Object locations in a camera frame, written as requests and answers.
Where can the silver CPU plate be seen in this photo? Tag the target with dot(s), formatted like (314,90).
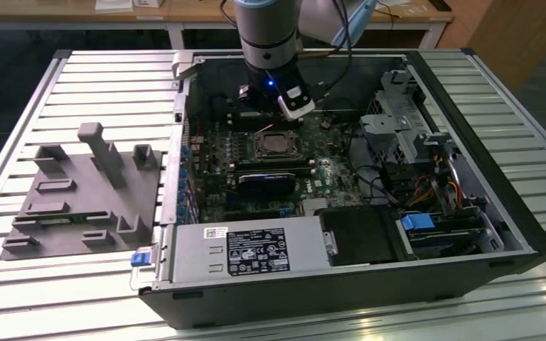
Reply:
(276,144)

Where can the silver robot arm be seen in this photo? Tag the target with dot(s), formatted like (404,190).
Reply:
(266,32)

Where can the CPU socket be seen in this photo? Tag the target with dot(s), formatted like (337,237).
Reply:
(278,158)

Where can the green motherboard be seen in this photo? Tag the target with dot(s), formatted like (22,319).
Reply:
(330,170)

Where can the black graphics card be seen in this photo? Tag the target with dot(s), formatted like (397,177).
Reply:
(266,184)

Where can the metal disk bay cage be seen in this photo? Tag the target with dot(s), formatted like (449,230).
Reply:
(386,131)

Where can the silver chipset heatsink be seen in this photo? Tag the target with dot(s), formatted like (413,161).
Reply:
(316,206)

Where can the white box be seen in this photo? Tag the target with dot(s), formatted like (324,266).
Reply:
(113,5)
(147,3)

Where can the black drive bay box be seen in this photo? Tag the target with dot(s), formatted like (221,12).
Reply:
(358,234)

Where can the wooden desk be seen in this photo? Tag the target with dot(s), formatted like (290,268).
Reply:
(64,16)

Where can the grey parts rack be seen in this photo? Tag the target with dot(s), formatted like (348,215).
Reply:
(89,199)

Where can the grey power supply unit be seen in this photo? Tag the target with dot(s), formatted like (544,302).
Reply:
(197,255)

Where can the blue disk carrier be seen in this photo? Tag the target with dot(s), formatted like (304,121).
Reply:
(420,222)

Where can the blue case latch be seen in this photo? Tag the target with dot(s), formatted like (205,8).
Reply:
(142,259)

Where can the disk drive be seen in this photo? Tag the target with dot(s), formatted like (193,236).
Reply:
(449,232)

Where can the wooden cabinet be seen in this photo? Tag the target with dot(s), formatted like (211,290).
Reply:
(524,35)

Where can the green RAM stick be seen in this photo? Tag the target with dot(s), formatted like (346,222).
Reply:
(58,222)

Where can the black PC case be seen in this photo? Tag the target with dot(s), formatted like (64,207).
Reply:
(302,305)

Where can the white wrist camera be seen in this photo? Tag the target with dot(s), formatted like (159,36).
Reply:
(294,103)

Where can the small metal latch bracket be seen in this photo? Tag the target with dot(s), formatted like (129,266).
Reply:
(332,243)

